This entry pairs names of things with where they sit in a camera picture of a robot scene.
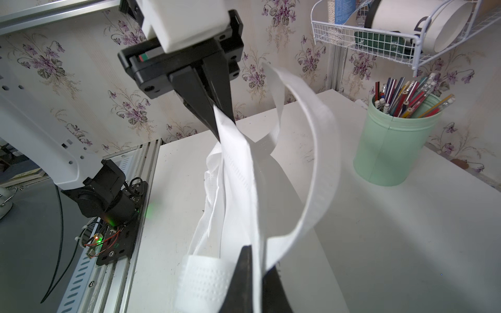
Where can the clear glass jar blue label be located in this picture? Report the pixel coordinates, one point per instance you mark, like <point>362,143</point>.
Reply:
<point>339,11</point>

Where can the green pencil cup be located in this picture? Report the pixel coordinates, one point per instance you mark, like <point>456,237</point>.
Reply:
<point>400,118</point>

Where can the white paper cup black lid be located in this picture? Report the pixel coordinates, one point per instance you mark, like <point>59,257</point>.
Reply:
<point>396,26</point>

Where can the white dial gauge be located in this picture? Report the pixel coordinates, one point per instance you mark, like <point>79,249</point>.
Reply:
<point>6,197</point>

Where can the white insulated delivery bag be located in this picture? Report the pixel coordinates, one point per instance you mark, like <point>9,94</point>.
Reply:
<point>251,202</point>

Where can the white wire wall basket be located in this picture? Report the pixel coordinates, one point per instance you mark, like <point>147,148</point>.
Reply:
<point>484,14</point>

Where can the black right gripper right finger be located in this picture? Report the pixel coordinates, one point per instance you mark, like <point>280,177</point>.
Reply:
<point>274,299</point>

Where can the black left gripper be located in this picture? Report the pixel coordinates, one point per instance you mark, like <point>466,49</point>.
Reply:
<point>156,72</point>

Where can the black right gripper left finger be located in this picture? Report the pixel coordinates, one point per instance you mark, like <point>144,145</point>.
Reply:
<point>239,297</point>

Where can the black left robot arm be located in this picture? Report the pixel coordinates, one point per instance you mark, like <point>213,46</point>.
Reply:
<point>200,74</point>

